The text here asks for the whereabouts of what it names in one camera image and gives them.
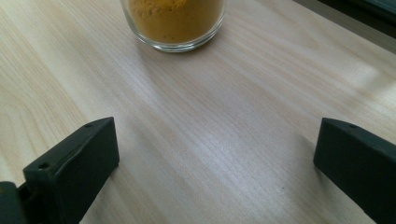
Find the glass of yellow powder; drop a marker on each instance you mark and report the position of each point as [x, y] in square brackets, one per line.
[176, 21]

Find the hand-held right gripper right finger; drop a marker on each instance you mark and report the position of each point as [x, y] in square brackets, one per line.
[358, 161]

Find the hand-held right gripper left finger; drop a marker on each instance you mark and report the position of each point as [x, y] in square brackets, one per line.
[77, 168]

